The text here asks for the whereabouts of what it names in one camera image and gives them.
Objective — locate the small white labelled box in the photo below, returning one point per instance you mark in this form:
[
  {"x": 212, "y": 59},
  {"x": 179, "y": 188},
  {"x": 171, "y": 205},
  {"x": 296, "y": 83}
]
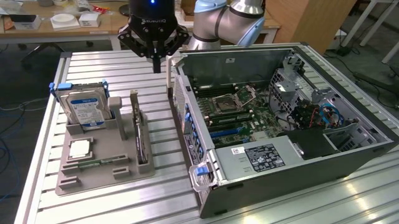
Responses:
[{"x": 89, "y": 21}]

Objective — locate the silver disk bay cage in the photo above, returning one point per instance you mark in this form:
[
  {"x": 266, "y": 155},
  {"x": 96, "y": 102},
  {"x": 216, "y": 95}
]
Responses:
[{"x": 284, "y": 88}]

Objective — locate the grey parts rack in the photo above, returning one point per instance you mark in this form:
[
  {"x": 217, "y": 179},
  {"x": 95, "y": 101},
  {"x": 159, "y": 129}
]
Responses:
[{"x": 105, "y": 163}]

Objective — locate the metal socket cover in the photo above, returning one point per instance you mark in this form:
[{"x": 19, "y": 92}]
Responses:
[{"x": 245, "y": 87}]

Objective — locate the brown cardboard box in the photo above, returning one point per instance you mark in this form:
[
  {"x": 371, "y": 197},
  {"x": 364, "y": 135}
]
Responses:
[{"x": 187, "y": 4}]

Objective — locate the blue case latch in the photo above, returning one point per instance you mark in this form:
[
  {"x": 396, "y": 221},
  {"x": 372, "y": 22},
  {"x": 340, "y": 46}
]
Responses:
[{"x": 200, "y": 170}]

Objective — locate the black chair base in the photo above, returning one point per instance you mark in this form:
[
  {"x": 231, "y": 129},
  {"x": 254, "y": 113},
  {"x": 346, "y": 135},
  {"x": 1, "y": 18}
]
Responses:
[{"x": 40, "y": 50}]

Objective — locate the grey cup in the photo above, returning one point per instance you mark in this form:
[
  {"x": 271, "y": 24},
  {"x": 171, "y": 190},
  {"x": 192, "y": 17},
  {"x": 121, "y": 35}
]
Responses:
[{"x": 45, "y": 2}]

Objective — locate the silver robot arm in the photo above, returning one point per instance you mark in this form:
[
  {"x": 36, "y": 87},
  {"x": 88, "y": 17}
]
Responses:
[{"x": 211, "y": 23}]

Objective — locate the black plastic shroud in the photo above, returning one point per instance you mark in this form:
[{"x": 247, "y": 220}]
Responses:
[{"x": 311, "y": 144}]

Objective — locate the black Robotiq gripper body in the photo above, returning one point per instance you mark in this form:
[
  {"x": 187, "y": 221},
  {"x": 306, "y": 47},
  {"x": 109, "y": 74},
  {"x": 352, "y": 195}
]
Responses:
[{"x": 152, "y": 23}]

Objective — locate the white box with black lid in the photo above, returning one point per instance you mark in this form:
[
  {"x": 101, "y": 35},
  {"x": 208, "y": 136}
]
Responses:
[{"x": 28, "y": 24}]

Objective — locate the white round container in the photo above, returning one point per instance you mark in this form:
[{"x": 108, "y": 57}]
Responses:
[{"x": 63, "y": 22}]

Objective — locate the RAM stick with white label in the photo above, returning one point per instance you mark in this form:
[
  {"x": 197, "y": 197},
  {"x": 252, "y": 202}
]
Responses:
[{"x": 229, "y": 119}]

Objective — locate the white wall device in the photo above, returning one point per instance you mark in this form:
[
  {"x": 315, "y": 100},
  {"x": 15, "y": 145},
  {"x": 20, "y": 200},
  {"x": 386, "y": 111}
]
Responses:
[{"x": 338, "y": 39}]

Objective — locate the wooden desk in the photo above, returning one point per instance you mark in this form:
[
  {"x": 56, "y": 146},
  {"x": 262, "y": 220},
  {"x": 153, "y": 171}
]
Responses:
[{"x": 103, "y": 25}]

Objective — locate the silver CPU chip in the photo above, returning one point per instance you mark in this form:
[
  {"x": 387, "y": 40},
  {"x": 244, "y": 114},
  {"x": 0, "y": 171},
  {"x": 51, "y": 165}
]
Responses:
[{"x": 79, "y": 149}]

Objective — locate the CPU socket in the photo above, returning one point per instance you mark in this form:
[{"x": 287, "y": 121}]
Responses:
[{"x": 224, "y": 104}]

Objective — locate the hard disk in blue carrier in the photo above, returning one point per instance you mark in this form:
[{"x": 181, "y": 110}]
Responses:
[{"x": 84, "y": 109}]

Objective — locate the white paper stack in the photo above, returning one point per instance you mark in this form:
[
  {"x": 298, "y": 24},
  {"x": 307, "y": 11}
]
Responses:
[{"x": 185, "y": 22}]

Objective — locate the graphics card with black fan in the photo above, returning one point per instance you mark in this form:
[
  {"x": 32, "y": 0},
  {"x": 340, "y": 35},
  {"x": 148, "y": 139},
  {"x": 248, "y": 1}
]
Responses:
[{"x": 139, "y": 130}]

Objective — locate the black open PC case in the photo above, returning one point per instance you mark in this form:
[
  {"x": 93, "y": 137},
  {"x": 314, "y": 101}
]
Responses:
[{"x": 280, "y": 186}]

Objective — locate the white table frame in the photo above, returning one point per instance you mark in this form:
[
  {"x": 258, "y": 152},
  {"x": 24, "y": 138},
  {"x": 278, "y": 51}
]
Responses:
[{"x": 376, "y": 23}]

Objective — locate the grey power supply unit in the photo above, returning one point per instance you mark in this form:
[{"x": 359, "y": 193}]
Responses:
[{"x": 236, "y": 168}]

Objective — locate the black round lamp base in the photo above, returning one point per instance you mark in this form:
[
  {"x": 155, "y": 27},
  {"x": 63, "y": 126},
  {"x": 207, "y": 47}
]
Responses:
[{"x": 124, "y": 10}]

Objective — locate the black RAM slot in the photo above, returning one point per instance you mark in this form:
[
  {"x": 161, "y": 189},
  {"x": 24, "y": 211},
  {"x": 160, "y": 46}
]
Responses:
[
  {"x": 215, "y": 88},
  {"x": 215, "y": 93}
]

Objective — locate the black floor stand base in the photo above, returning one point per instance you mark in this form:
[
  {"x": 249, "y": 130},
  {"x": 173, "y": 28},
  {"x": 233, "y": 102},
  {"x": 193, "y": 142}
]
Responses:
[{"x": 376, "y": 80}]

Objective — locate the wooden cabinet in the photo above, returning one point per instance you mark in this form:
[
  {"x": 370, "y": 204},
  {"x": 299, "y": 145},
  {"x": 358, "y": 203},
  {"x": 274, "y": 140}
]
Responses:
[{"x": 311, "y": 23}]

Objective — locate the blue expansion slot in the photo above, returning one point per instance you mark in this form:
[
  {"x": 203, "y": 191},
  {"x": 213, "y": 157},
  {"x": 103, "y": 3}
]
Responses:
[{"x": 225, "y": 133}]

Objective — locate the red packet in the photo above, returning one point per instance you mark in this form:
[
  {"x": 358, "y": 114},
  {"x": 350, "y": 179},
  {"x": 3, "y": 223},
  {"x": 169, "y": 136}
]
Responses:
[{"x": 101, "y": 9}]

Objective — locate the silver disk bay bracket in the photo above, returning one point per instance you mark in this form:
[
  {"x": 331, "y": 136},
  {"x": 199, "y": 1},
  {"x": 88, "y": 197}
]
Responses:
[{"x": 352, "y": 135}]

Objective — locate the green RAM stick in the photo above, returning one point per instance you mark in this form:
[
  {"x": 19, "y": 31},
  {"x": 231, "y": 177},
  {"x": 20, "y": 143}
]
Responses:
[{"x": 93, "y": 162}]

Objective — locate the green motherboard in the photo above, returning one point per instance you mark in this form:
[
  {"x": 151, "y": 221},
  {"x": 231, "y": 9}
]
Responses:
[{"x": 259, "y": 121}]

